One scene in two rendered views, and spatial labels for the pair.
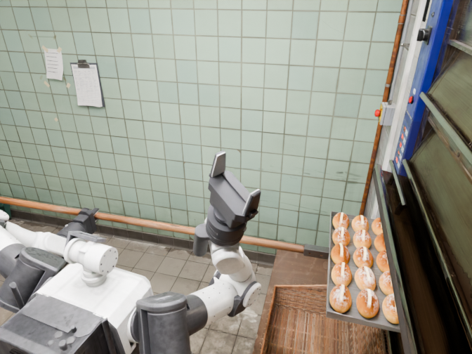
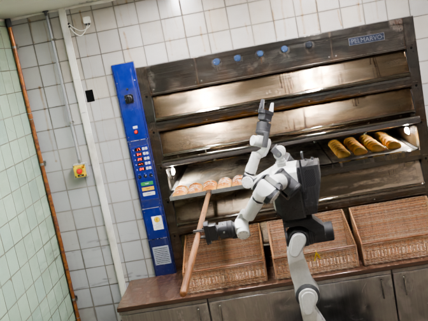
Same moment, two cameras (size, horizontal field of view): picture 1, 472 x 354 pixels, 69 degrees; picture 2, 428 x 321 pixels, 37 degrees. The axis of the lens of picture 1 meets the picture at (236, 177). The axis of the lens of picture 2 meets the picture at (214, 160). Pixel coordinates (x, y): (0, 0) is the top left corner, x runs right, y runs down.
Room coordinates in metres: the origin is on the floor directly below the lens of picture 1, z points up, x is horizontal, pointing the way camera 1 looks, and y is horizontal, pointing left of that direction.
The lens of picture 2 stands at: (1.64, 3.82, 2.11)
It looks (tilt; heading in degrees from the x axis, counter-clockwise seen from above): 10 degrees down; 260
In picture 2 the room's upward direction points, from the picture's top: 11 degrees counter-clockwise
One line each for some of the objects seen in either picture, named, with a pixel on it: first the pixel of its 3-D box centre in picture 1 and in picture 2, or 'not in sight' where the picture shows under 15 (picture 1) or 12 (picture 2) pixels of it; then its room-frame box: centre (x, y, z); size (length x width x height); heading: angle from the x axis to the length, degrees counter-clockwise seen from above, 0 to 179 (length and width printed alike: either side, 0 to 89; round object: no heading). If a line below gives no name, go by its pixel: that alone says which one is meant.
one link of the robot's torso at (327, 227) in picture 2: not in sight; (308, 229); (0.56, 0.38, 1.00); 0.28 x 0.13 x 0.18; 165
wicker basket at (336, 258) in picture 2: not in sight; (310, 242); (0.38, -0.20, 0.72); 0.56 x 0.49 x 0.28; 166
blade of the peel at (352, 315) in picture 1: (381, 263); (210, 186); (0.93, -0.51, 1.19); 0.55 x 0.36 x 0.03; 165
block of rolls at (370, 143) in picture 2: not in sight; (362, 143); (-0.34, -0.75, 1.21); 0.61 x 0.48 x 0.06; 75
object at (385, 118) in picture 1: (387, 114); (81, 170); (1.79, -0.81, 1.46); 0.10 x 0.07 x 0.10; 165
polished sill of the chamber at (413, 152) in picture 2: not in sight; (293, 172); (0.33, -0.49, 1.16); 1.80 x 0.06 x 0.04; 165
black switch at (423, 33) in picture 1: (424, 28); (128, 95); (1.36, -0.68, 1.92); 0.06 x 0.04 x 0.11; 165
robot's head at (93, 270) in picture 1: (93, 259); (279, 154); (0.64, 0.35, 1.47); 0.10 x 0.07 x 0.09; 68
